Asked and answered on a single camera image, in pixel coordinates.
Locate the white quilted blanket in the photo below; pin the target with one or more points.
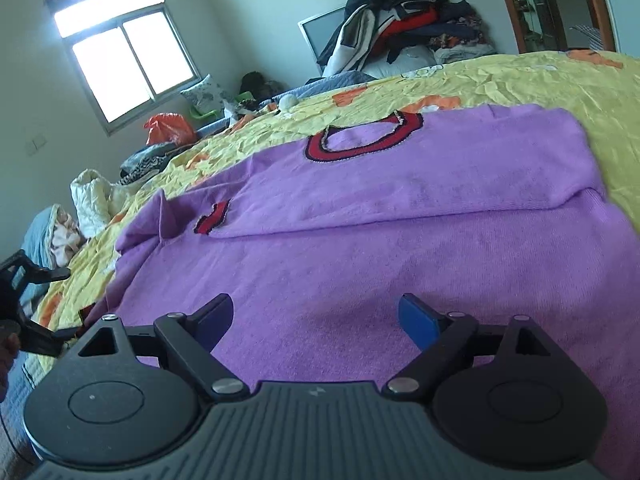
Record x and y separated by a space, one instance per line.
92 200

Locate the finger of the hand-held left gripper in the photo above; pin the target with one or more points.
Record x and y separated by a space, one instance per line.
42 274
42 340

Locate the purple knit sweater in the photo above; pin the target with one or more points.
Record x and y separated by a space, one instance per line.
350 240

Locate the light blue cloth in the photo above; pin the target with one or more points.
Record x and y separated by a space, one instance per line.
40 240

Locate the dark bag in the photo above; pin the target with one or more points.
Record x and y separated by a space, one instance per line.
255 85

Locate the wooden door frame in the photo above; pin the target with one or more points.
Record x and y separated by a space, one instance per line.
550 5

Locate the grey flat panel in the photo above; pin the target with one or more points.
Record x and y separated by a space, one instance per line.
320 35

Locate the white pillow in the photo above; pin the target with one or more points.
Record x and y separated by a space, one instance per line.
400 62

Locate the window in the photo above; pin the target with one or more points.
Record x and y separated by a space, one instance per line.
120 55

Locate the blue quilted mattress pad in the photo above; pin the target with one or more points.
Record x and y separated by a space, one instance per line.
320 87

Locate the person's left hand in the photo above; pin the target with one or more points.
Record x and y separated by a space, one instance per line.
7 360

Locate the dark patterned cloth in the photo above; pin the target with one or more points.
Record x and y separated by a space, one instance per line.
150 160

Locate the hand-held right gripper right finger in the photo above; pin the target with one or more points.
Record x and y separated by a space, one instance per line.
417 322

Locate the orange plastic bag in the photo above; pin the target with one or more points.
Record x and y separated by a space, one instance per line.
167 128

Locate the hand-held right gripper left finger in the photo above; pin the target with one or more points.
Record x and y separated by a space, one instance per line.
216 321

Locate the yellow floral bedsheet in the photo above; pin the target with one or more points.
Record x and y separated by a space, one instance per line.
525 85

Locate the white fluffy ball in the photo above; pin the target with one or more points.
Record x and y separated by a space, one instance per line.
288 102

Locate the pile of dark clothes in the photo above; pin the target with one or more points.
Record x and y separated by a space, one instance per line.
400 15

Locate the white wall switch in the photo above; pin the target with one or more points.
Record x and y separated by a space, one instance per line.
35 145

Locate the green plastic chair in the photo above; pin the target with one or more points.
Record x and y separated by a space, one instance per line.
202 110

